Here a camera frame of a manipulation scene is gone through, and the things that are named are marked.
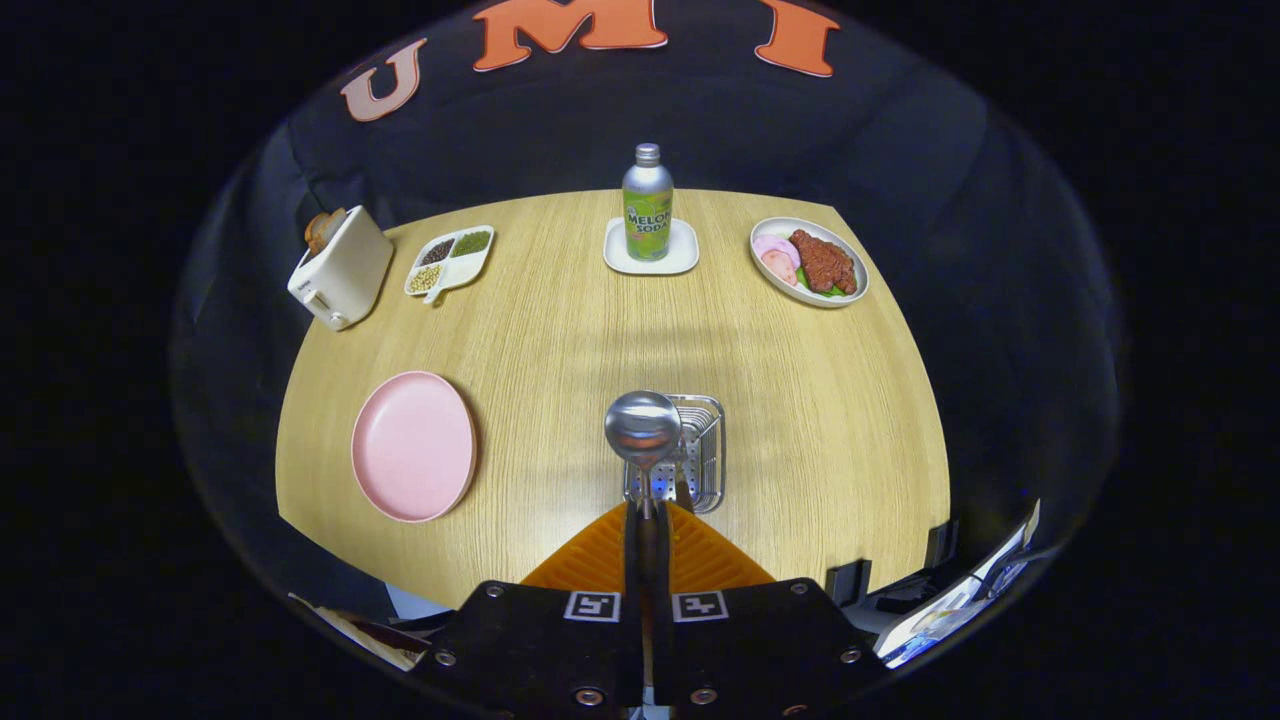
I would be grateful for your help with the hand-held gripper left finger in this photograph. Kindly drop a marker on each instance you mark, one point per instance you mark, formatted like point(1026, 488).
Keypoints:
point(634, 560)

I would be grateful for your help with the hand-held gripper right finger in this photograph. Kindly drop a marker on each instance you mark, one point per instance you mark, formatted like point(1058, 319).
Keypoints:
point(661, 560)

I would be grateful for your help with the perforated metal drain basket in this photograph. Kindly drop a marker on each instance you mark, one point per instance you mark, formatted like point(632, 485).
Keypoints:
point(705, 455)

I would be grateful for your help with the pink round plate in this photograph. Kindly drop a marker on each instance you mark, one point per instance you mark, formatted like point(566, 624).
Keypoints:
point(412, 445)

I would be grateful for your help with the white oval food plate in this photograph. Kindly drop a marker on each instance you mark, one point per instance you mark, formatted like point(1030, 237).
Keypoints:
point(770, 285)

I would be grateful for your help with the white square coaster tray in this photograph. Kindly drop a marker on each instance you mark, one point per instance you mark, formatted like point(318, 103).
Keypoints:
point(685, 260)

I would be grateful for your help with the pink ham slice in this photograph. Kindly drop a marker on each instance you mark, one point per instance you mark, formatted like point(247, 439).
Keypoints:
point(770, 243)
point(780, 268)

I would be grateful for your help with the green lettuce leaf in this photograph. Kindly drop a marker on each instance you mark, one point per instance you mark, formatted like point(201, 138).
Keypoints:
point(832, 291)

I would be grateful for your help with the white divided snack dish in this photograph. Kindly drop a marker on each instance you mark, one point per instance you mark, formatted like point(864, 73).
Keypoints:
point(455, 275)

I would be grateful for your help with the red-brown meat piece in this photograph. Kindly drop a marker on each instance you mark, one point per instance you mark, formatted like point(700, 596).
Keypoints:
point(825, 262)

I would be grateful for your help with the silver green soda bottle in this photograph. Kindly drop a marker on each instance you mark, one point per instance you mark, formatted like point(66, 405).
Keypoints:
point(648, 215)

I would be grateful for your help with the pile of yellow beans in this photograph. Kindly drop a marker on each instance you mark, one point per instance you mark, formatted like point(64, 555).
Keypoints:
point(425, 278)

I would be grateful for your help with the pile of green beans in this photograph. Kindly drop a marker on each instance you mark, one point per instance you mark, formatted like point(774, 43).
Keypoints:
point(471, 243)

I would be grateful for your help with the pile of dark beans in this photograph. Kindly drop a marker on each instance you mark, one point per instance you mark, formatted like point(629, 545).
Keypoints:
point(438, 251)

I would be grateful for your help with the cream white toaster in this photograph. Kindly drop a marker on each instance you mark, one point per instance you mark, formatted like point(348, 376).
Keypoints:
point(345, 270)

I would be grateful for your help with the brown toast slice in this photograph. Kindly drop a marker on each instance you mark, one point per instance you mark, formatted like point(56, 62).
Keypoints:
point(323, 230)

